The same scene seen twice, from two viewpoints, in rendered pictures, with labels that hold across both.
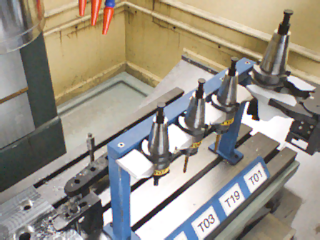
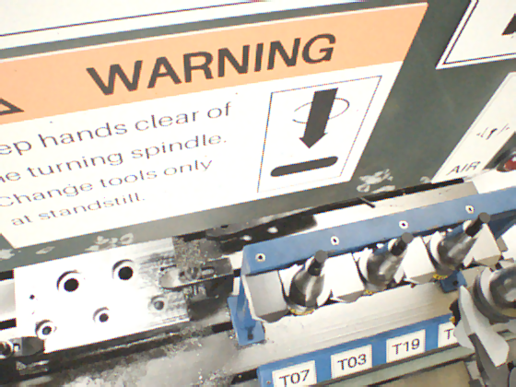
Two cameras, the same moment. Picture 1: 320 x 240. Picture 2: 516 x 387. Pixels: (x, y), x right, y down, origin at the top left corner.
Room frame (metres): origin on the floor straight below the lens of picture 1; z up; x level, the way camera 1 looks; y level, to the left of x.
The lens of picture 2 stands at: (0.26, -0.08, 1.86)
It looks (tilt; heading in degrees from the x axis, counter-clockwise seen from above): 61 degrees down; 16
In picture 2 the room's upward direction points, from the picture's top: 9 degrees clockwise
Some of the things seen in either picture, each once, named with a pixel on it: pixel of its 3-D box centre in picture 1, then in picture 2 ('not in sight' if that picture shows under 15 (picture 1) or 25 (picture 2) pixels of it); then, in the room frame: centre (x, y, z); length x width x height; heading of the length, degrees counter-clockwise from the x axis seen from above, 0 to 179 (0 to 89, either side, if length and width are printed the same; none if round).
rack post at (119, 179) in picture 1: (120, 201); (249, 296); (0.51, -0.01, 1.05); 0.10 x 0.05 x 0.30; 39
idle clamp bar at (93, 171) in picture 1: (101, 171); (264, 218); (0.71, 0.03, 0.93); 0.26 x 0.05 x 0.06; 134
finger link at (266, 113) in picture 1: (266, 106); (469, 331); (0.50, -0.28, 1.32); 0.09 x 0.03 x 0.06; 52
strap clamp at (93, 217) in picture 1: (78, 217); (197, 278); (0.53, 0.09, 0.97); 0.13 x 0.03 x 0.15; 129
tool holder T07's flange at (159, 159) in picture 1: (158, 151); (305, 287); (0.51, -0.09, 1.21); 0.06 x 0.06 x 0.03
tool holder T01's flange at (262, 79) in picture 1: (270, 73); (502, 292); (0.54, -0.29, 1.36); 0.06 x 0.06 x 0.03
